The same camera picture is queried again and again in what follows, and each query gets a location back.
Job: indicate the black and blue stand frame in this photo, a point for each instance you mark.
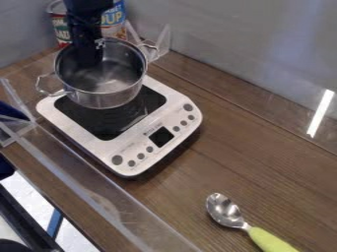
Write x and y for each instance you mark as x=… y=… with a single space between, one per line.
x=38 y=240

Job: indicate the clear acrylic corner bracket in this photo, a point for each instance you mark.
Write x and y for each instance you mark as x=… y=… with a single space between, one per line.
x=158 y=36

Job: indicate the spoon with green handle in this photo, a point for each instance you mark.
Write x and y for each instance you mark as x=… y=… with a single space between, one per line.
x=227 y=215

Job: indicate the alphabet soup can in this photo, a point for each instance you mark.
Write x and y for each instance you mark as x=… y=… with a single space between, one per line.
x=113 y=21

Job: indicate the tomato sauce can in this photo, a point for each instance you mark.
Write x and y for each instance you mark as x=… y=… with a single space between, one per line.
x=57 y=11

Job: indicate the blue cloth object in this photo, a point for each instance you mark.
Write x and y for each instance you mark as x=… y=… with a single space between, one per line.
x=7 y=169

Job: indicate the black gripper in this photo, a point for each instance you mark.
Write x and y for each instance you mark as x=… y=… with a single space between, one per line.
x=85 y=17

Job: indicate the clear acrylic front barrier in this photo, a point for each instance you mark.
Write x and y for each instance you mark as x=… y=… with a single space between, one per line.
x=113 y=219

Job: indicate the white and black stove top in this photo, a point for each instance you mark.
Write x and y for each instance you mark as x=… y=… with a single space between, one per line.
x=130 y=137

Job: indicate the silver steel pot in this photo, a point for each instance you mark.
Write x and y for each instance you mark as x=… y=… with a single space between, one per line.
x=109 y=84

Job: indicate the clear acrylic left bracket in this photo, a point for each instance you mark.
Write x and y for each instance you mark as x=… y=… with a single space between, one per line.
x=17 y=119

